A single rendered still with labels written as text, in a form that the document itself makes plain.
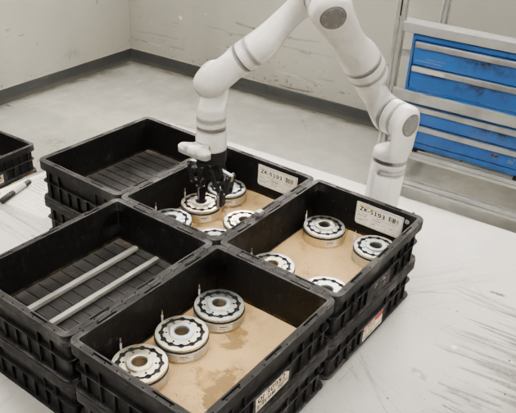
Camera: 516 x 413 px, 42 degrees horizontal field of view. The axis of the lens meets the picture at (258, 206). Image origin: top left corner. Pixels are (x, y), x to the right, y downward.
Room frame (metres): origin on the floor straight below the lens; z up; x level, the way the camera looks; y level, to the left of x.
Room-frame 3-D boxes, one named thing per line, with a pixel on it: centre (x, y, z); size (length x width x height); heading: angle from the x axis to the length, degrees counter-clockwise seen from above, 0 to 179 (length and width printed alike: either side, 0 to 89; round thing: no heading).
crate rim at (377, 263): (1.27, -0.15, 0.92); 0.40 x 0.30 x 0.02; 145
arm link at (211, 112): (1.47, 0.12, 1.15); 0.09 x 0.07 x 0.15; 172
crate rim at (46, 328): (1.11, 0.32, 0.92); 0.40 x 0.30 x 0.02; 145
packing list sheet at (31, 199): (1.81, 0.62, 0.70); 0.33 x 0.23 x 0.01; 149
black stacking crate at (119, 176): (1.61, 0.34, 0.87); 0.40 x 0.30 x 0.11; 145
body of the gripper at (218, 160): (1.46, 0.12, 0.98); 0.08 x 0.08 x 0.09
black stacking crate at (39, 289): (1.11, 0.32, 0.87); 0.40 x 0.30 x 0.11; 145
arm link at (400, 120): (1.59, -0.34, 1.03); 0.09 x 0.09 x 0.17; 39
